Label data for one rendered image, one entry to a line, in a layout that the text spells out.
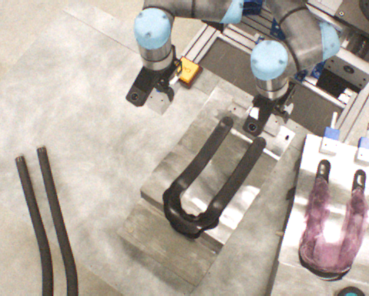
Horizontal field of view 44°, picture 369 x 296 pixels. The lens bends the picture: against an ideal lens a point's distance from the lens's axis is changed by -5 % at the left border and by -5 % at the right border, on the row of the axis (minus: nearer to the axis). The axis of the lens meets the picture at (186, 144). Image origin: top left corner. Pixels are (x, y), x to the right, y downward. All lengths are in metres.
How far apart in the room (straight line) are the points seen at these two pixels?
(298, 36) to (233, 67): 1.18
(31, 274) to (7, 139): 0.90
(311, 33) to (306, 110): 1.15
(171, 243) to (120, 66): 0.59
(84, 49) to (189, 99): 0.39
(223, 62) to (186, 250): 1.12
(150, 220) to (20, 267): 1.10
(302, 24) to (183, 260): 0.67
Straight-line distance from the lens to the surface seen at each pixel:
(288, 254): 1.28
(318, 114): 2.14
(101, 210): 1.38
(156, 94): 1.29
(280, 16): 1.04
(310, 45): 1.00
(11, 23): 2.75
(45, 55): 1.60
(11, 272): 2.29
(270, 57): 0.96
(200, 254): 1.27
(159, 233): 1.28
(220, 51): 2.21
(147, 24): 0.99
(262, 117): 1.13
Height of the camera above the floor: 2.13
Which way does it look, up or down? 71 degrees down
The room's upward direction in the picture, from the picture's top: 4 degrees counter-clockwise
